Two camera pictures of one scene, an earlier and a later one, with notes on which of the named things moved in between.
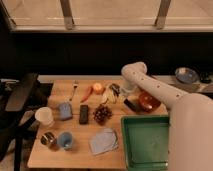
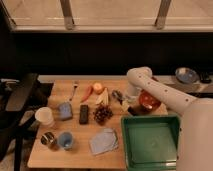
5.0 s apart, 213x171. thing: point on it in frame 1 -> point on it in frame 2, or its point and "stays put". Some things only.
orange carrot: x=87 y=95 stays put
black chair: x=22 y=96 stays put
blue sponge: x=65 y=111 stays put
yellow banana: x=108 y=94 -> x=103 y=98
